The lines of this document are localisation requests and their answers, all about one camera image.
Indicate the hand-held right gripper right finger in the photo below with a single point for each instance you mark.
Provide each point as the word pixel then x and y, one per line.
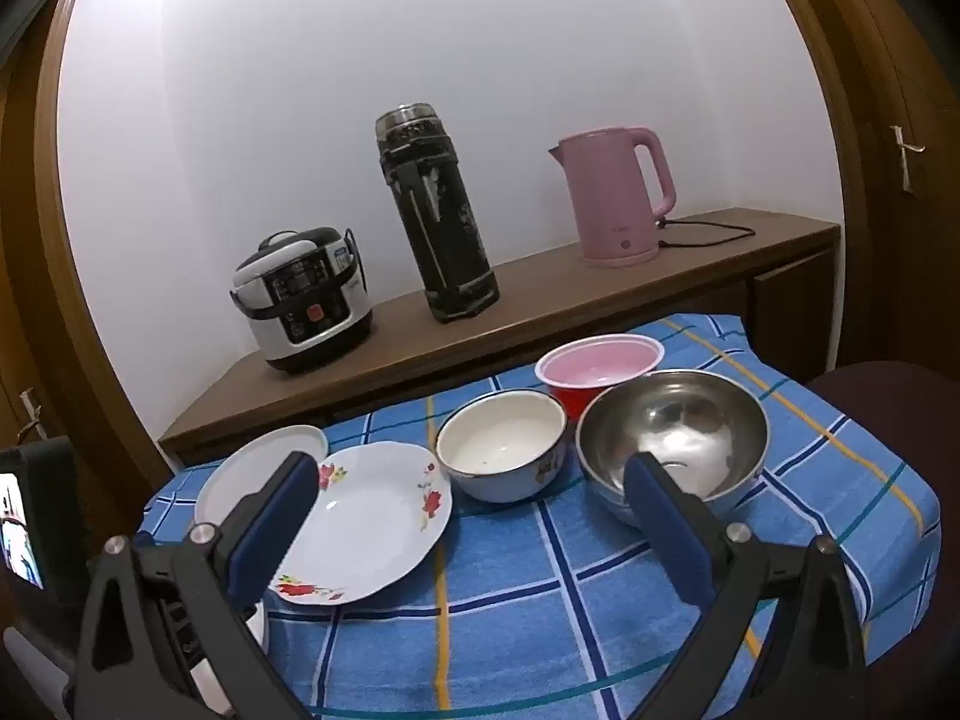
pixel 667 525

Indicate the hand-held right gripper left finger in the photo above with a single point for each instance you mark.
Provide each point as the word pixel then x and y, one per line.
pixel 279 517

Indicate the plain white plate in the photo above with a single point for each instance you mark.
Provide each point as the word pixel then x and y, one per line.
pixel 240 465

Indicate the floral white plate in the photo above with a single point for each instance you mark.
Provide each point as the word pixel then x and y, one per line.
pixel 367 517

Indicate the stainless steel bowl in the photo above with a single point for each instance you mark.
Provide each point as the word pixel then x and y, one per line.
pixel 675 420

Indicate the red plastic bowl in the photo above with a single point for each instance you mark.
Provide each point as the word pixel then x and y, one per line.
pixel 592 371

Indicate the white enamel bowl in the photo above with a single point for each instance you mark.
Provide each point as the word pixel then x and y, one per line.
pixel 495 442

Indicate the blue plaid tablecloth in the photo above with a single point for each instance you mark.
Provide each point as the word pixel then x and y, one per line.
pixel 525 600

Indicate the black and white rice cooker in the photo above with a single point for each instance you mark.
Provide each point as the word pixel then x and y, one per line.
pixel 307 307

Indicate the wooden door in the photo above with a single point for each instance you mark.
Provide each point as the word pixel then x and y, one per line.
pixel 885 52
pixel 30 240

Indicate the wooden sideboard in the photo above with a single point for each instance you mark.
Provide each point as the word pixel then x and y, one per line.
pixel 525 292

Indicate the pink electric kettle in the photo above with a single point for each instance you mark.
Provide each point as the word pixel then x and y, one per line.
pixel 607 202

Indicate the tall black thermos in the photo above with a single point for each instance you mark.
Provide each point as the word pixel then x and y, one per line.
pixel 442 225

